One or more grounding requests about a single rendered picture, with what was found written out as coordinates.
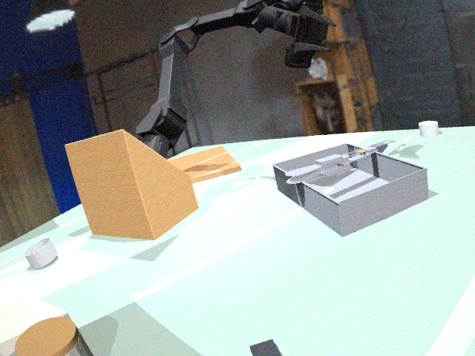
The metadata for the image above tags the white cylinder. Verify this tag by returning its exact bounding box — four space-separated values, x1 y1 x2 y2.
419 121 439 137

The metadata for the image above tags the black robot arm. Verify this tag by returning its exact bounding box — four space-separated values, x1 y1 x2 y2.
136 0 329 159

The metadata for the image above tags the grey saucepan with thin handle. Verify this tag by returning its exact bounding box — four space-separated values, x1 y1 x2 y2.
0 238 58 269

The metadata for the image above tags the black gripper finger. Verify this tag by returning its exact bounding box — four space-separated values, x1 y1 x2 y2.
301 2 336 27
294 42 332 57

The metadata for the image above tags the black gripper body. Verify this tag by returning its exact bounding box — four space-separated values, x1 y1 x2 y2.
272 0 323 68

